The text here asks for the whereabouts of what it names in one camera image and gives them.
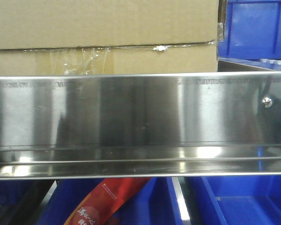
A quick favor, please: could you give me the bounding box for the brown cardboard carton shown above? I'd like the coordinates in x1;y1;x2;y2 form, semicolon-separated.
0;0;227;76

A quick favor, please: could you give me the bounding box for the red snack package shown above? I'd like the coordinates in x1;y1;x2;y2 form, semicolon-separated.
64;177;151;225

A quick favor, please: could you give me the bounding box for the blue bin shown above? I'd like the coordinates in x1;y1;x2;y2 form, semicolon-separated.
0;180;32;205
186;175;281;225
37;177;183;225
218;0;281;60

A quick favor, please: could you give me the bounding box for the blue bin upper right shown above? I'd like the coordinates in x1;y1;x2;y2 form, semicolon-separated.
218;0;281;60

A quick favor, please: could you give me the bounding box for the blue bin lower left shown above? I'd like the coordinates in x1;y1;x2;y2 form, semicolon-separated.
0;180;32;205

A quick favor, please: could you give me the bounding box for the blue bin lower middle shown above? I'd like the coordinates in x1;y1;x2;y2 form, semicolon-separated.
37;177;183;225

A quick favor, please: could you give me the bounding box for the stainless steel shelf rail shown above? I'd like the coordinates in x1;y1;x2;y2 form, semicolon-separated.
0;72;281;180

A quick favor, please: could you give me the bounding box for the blue bin lower right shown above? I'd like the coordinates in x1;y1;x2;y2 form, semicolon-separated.
186;175;281;225

